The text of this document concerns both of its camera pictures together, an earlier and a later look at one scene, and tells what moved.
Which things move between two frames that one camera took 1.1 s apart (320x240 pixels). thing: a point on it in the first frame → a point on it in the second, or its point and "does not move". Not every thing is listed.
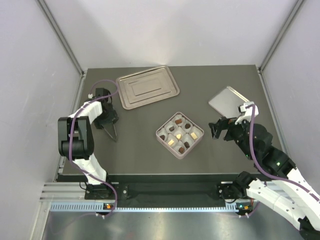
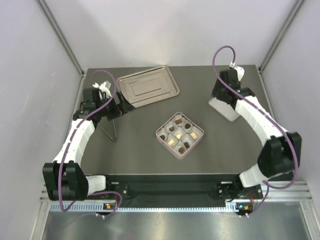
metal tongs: [116, 136] does not move
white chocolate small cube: [170, 142] does not move
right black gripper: [223, 122] → [216, 92]
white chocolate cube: [194, 135] does not move
